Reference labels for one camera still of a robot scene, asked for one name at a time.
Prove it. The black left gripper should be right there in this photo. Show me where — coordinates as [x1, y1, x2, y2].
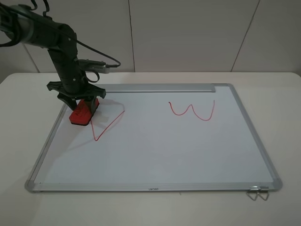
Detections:
[47, 81, 106, 111]

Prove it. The red whiteboard eraser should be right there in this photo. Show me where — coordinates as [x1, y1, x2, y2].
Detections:
[69, 98, 99, 126]

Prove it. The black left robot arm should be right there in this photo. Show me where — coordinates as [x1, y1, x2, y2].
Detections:
[0, 4, 108, 113]

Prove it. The white aluminium-framed whiteboard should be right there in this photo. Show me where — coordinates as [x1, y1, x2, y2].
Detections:
[25, 83, 282, 193]

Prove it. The left metal hanging clip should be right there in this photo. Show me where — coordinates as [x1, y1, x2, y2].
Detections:
[246, 186, 259, 201]

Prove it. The metal hanging clip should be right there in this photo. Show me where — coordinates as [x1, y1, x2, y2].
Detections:
[246, 186, 259, 201]
[257, 186, 269, 201]

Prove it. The right metal hanging clip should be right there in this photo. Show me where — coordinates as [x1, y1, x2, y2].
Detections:
[257, 186, 269, 201]

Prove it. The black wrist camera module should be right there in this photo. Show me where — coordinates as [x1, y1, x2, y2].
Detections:
[78, 59, 110, 74]

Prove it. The black camera cable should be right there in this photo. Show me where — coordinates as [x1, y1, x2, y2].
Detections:
[0, 0, 122, 83]

